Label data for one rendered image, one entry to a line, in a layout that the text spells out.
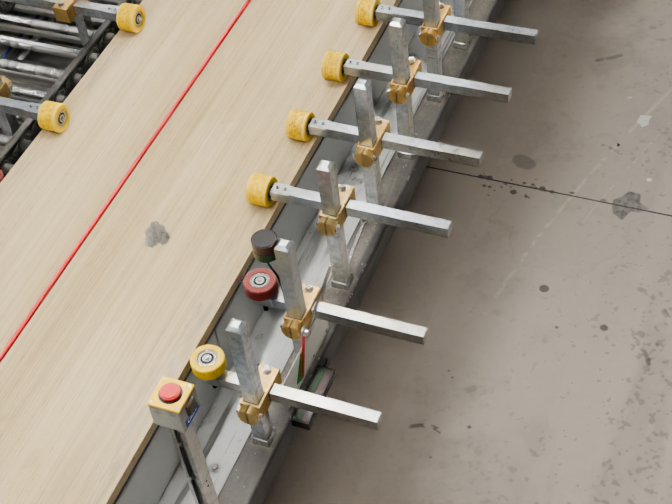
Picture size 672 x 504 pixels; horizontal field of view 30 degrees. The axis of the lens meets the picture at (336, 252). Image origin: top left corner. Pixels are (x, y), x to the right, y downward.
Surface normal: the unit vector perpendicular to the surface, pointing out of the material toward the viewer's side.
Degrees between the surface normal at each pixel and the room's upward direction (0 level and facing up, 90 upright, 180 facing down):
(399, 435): 0
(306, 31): 0
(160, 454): 90
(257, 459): 0
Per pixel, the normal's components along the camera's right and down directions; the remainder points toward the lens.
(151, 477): 0.92, 0.22
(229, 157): -0.10, -0.67
